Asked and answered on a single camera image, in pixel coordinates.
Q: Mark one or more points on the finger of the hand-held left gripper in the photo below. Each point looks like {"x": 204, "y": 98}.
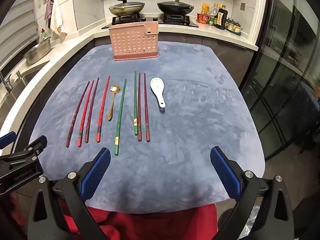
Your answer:
{"x": 6, "y": 140}
{"x": 37, "y": 146}

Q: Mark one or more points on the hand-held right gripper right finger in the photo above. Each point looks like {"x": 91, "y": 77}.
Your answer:
{"x": 225, "y": 172}

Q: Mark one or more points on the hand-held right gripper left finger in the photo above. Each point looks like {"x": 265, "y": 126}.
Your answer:
{"x": 96, "y": 172}

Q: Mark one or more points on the green chopstick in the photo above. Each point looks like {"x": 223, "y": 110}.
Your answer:
{"x": 116, "y": 150}
{"x": 135, "y": 128}

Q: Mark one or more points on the dark maroon chopstick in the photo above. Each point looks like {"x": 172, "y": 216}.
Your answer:
{"x": 68, "y": 141}
{"x": 86, "y": 138}

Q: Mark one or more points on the brownish red chopstick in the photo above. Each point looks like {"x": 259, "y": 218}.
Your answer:
{"x": 139, "y": 136}

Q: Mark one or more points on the gold flower-shaped spoon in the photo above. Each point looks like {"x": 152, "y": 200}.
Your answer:
{"x": 115, "y": 89}

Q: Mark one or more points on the white ceramic spoon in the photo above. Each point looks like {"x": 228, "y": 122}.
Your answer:
{"x": 156, "y": 85}

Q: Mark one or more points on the pink perforated utensil holder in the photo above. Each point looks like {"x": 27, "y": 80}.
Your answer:
{"x": 132, "y": 42}

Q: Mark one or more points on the metal faucet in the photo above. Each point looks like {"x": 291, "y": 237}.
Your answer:
{"x": 7, "y": 85}

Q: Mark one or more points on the blue plush tablecloth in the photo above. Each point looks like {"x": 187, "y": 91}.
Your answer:
{"x": 187, "y": 130}

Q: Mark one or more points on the stainless steel sink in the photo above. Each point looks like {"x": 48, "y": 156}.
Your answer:
{"x": 27, "y": 76}

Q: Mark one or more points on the person's red garment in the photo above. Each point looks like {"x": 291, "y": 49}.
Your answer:
{"x": 150, "y": 227}

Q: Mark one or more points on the grey window blind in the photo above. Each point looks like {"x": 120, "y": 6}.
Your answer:
{"x": 15, "y": 30}

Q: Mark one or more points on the green dish soap bottle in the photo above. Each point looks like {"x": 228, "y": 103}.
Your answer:
{"x": 44, "y": 35}

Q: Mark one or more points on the dark base cabinet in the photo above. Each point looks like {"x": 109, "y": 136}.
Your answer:
{"x": 225, "y": 52}

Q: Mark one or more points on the glass sliding door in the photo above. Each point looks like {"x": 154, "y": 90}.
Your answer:
{"x": 287, "y": 67}

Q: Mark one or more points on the white hanging towel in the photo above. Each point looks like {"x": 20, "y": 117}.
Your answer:
{"x": 56, "y": 17}

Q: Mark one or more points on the purple hanging cloth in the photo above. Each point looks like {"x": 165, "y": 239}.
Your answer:
{"x": 48, "y": 11}

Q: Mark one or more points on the tray of small jars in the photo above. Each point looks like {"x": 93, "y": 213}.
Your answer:
{"x": 233, "y": 27}

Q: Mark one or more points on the small green-capped jar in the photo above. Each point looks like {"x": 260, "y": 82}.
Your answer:
{"x": 212, "y": 22}

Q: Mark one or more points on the red instant noodle cup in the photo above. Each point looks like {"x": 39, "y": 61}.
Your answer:
{"x": 203, "y": 18}

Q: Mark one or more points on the black gas stove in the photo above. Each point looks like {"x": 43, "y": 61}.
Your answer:
{"x": 175, "y": 21}

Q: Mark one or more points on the clear oil bottle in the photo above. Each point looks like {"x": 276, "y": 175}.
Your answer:
{"x": 213, "y": 11}

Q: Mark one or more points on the beige wok with glass lid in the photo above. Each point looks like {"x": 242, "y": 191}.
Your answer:
{"x": 127, "y": 8}

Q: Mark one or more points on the yellow seasoning packet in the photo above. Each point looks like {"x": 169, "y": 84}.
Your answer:
{"x": 205, "y": 8}

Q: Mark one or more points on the black wok with lid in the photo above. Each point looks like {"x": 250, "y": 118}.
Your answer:
{"x": 175, "y": 8}

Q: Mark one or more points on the beige wall switch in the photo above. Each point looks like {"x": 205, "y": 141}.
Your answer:
{"x": 243, "y": 6}

